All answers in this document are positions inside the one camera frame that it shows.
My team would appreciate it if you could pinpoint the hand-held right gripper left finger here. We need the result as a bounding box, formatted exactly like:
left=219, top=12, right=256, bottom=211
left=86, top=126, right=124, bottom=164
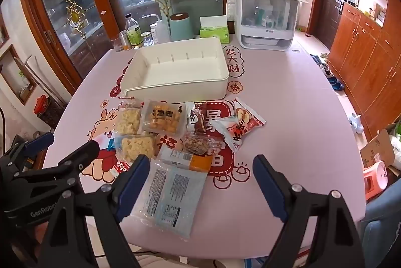
left=36, top=154, right=151, bottom=268

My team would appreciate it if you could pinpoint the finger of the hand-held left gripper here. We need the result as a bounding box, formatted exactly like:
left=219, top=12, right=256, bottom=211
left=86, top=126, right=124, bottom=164
left=9, top=139, right=101, bottom=194
left=0, top=131, right=55, bottom=173

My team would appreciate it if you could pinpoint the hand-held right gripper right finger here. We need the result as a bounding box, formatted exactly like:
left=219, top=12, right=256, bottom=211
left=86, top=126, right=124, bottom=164
left=252, top=154, right=367, bottom=268

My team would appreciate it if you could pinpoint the large light blue packet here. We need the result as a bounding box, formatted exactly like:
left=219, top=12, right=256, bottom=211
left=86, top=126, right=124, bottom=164
left=131, top=160, right=209, bottom=240

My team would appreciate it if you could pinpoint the clear rice crispy packet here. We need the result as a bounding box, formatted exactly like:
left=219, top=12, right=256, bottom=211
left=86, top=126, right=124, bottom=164
left=114, top=133, right=160, bottom=163
left=114, top=100, right=144, bottom=135

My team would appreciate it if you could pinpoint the tan and white snack packet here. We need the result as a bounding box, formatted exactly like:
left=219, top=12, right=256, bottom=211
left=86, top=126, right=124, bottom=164
left=157, top=147, right=214, bottom=174

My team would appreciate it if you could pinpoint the white packet with red print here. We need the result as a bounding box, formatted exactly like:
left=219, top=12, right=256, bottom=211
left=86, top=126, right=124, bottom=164
left=216, top=117, right=245, bottom=153

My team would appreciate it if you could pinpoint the yellow snack packet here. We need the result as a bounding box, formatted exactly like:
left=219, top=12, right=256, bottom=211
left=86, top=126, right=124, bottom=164
left=139, top=99, right=186, bottom=136

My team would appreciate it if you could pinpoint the clear nut bar packet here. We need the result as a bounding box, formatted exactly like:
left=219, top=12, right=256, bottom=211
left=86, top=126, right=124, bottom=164
left=181, top=132, right=221, bottom=157

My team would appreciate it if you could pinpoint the red and white snack packet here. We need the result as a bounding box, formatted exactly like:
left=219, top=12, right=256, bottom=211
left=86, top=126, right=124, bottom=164
left=233, top=98, right=267, bottom=133

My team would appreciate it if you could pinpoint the dark brown snack packet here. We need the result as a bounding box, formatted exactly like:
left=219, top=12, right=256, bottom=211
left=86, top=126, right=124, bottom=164
left=185, top=101, right=207, bottom=133

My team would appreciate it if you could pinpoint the white plastic tray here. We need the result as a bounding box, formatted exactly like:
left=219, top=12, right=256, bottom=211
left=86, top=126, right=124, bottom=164
left=121, top=37, right=230, bottom=100

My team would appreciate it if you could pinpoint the printed pink tablecloth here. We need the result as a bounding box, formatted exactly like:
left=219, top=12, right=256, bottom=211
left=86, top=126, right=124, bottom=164
left=42, top=36, right=367, bottom=259

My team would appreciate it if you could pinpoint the pink plastic stool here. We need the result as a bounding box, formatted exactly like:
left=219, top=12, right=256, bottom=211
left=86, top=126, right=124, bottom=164
left=363, top=161, right=389, bottom=199

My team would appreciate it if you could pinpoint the white plastic object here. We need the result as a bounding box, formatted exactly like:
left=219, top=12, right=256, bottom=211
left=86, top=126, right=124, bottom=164
left=348, top=114, right=364, bottom=134

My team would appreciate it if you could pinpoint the cardboard box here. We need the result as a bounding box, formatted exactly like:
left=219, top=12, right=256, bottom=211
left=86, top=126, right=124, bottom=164
left=360, top=124, right=401, bottom=168

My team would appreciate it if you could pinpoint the blue chair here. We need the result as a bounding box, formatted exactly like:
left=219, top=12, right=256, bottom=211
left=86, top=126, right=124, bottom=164
left=360, top=174, right=401, bottom=268

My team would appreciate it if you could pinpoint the small metal-topped jar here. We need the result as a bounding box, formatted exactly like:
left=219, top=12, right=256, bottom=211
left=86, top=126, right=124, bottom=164
left=118, top=30, right=132, bottom=50

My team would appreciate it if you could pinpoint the row of shoes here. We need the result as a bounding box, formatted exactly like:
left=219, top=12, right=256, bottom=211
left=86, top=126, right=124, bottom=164
left=310, top=53, right=345, bottom=91

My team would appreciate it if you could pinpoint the glass bottle with green label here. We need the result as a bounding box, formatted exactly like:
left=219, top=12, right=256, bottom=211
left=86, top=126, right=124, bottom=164
left=125, top=14, right=145, bottom=49

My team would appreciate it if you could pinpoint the white plastic bag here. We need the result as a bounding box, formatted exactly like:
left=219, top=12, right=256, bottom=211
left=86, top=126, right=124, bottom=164
left=388, top=133, right=401, bottom=168

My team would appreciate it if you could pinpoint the white squeeze bottle with spout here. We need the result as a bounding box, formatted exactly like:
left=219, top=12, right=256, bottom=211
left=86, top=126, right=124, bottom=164
left=142, top=14, right=170, bottom=43

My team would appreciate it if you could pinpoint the white storage organizer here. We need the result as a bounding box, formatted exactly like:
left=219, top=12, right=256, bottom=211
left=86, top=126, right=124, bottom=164
left=232, top=0, right=309, bottom=51

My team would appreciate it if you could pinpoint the light teal canister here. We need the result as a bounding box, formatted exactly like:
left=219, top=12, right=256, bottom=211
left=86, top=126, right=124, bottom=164
left=169, top=13, right=192, bottom=42

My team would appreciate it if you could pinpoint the green tissue box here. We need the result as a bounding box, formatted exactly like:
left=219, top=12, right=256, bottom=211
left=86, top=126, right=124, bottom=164
left=199, top=16, right=230, bottom=43

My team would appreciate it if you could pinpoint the wooden sideboard cabinet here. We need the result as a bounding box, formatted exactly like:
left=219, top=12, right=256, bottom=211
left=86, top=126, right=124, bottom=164
left=327, top=0, right=401, bottom=143

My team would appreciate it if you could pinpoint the white cotton pad holder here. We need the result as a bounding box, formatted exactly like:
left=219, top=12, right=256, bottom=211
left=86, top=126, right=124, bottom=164
left=226, top=0, right=238, bottom=34

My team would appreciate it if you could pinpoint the dark brown door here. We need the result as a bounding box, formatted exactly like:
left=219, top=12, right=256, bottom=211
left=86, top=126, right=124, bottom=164
left=320, top=0, right=348, bottom=49

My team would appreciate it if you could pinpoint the black cable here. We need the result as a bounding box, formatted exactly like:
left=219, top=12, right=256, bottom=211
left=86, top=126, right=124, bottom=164
left=0, top=108, right=7, bottom=146

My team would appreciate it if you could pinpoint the wooden frame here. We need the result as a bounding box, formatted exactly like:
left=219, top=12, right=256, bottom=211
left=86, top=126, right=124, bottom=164
left=0, top=45, right=37, bottom=105

